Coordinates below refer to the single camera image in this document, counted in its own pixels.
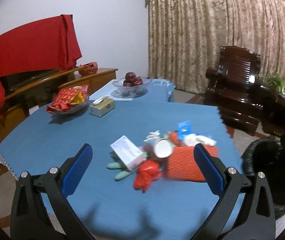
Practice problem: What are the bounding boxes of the orange woven cloth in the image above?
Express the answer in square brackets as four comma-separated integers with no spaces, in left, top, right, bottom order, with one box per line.
[166,132,219,182]

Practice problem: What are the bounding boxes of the green rubber glove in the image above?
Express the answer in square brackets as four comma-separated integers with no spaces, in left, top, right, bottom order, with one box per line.
[106,152,140,181]

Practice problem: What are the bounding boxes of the white tissue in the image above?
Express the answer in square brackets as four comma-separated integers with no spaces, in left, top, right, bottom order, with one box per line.
[183,133,217,146]

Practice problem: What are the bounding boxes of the blue white package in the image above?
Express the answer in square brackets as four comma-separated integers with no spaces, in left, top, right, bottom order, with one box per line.
[177,121,192,141]

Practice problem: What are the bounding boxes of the white paper cup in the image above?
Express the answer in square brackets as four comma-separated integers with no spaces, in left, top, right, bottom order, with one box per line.
[153,139,173,158]

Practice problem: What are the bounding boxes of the red plastic bag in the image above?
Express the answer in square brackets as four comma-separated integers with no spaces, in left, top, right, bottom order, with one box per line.
[133,160,162,192]

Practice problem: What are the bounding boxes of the white pink small box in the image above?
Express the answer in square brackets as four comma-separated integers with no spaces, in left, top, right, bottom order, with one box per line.
[110,135,147,171]

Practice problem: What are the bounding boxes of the black trash bin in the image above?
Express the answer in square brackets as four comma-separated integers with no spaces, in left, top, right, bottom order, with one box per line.
[242,137,285,219]

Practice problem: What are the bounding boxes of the blue tablecloth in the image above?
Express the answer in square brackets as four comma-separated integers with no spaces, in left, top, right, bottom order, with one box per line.
[0,77,244,240]

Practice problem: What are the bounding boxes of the dark wooden side table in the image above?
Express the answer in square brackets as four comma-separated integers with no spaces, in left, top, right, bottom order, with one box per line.
[261,92,285,137]

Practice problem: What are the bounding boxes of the glass snack dish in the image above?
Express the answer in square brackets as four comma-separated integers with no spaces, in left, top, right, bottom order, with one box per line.
[46,92,89,114]

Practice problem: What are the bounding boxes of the red snack packets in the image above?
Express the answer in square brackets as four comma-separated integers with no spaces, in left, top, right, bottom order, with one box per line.
[52,85,88,103]

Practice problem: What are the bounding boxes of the beige tissue box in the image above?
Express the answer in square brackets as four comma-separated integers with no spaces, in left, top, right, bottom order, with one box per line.
[89,96,115,118]

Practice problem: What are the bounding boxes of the dark wooden armchair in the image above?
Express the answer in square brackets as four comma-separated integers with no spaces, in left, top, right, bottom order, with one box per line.
[204,46,274,135]

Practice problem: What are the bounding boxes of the wooden sideboard cabinet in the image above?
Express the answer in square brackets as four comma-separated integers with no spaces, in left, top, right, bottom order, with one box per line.
[0,68,117,143]

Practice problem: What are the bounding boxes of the glass fruit bowl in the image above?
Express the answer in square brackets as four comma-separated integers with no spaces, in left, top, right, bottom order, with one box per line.
[111,77,151,99]

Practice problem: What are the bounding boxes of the red bag on sideboard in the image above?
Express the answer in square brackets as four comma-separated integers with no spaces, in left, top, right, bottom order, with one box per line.
[79,62,98,76]

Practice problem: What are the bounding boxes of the dark red apples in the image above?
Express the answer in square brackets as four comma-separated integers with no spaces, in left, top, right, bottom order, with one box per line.
[123,72,143,87]

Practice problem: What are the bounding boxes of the red cloth cover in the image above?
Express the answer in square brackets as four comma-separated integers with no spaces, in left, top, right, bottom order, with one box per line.
[0,15,82,119]

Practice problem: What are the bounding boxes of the beige patterned curtain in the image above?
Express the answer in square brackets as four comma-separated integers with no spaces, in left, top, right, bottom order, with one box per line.
[146,0,285,93]

